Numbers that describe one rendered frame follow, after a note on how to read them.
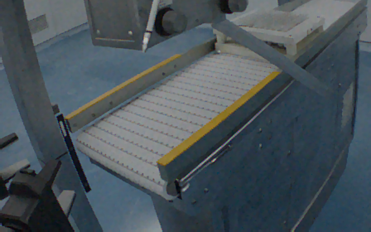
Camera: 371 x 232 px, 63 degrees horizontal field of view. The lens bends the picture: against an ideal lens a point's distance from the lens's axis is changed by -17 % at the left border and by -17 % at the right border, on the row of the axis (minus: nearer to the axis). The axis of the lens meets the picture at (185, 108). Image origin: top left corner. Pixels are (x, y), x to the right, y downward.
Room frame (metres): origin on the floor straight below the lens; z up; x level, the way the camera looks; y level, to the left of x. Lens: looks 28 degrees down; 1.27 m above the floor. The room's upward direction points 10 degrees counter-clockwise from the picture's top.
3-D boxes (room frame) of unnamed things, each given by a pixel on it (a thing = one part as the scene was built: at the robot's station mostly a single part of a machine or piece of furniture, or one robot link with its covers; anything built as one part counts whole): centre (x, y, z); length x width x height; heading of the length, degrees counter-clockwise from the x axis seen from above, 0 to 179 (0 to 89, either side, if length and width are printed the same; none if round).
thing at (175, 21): (0.38, 0.00, 1.18); 0.03 x 0.02 x 0.04; 134
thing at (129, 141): (0.97, -0.34, 0.92); 1.35 x 0.25 x 0.05; 134
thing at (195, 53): (1.06, -0.24, 0.96); 1.32 x 0.02 x 0.03; 134
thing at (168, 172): (0.86, -0.43, 0.96); 1.32 x 0.02 x 0.03; 134
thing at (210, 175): (0.97, -0.34, 0.88); 1.30 x 0.29 x 0.10; 134
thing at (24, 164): (0.43, 0.30, 0.98); 0.06 x 0.03 x 0.02; 126
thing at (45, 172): (0.33, 0.19, 1.04); 0.06 x 0.03 x 0.02; 166
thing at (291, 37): (0.91, -0.28, 1.01); 0.25 x 0.24 x 0.02; 44
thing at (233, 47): (0.91, -0.28, 0.96); 0.24 x 0.24 x 0.02; 44
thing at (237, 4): (0.47, -0.09, 1.18); 0.03 x 0.03 x 0.04; 44
